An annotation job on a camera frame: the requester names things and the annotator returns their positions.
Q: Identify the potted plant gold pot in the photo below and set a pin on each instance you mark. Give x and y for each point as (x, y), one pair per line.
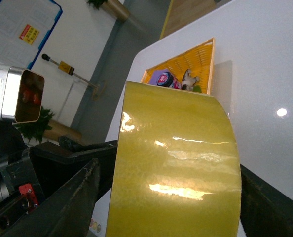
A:
(46, 127)

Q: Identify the black white animal figurine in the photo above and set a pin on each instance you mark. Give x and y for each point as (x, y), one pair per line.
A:
(188, 81)

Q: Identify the stanchion post with sign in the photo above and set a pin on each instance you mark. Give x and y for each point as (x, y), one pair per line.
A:
(97, 89)

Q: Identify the yellow woven basket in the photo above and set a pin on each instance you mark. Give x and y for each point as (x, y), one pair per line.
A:
(199, 59)

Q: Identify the blue framed whiteboard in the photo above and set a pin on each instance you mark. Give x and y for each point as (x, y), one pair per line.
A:
(14, 16)

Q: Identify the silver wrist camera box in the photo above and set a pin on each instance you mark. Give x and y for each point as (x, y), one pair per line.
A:
(21, 92)

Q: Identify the yellow packing tape roll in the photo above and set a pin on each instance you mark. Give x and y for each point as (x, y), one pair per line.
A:
(177, 170)

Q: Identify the upper potted plant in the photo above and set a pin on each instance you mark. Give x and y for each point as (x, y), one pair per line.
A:
(113, 7)

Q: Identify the yellow warning sign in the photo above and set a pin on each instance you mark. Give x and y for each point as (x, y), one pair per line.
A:
(29, 34)

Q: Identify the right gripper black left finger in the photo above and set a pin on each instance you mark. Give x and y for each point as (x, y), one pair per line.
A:
(67, 212)

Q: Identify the purple block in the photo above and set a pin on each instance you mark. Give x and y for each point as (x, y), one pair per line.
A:
(155, 76)

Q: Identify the dark jar with label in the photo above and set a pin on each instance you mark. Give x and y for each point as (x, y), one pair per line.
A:
(166, 79)

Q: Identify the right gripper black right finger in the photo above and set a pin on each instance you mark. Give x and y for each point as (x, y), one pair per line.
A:
(265, 211)

